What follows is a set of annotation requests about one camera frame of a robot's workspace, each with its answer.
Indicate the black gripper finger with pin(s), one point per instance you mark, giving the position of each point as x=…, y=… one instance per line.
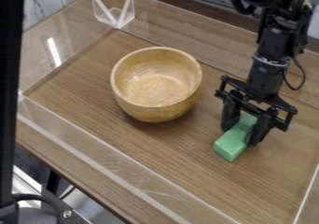
x=259, y=130
x=230, y=114

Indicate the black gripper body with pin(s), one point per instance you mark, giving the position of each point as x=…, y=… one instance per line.
x=258, y=93

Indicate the green rectangular block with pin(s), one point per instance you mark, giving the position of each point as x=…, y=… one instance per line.
x=231, y=143

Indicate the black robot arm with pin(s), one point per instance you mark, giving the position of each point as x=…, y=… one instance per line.
x=282, y=40

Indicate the brown wooden bowl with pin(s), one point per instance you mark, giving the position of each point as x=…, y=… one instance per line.
x=155, y=82

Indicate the black table leg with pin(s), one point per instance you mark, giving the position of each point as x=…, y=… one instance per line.
x=54, y=182

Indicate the black vertical pole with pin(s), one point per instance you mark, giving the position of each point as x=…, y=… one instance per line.
x=11, y=30

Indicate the clear acrylic tray wall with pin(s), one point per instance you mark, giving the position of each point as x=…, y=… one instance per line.
x=155, y=172

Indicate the clear acrylic corner bracket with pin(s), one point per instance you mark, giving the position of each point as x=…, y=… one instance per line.
x=115, y=17

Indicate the black metal bracket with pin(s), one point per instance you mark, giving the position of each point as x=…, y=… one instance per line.
x=59, y=212

